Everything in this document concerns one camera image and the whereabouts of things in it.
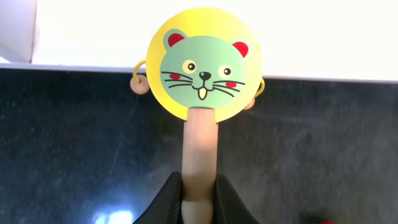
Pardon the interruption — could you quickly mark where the yellow rattle drum toy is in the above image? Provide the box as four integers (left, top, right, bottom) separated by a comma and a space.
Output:
129, 7, 266, 224

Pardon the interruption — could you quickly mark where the white shelf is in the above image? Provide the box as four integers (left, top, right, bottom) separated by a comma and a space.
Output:
0, 0, 398, 85

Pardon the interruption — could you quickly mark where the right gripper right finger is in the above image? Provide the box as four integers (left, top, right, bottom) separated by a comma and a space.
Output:
213, 173, 261, 224

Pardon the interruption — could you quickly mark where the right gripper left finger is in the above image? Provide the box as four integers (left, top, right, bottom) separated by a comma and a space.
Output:
132, 170, 183, 224

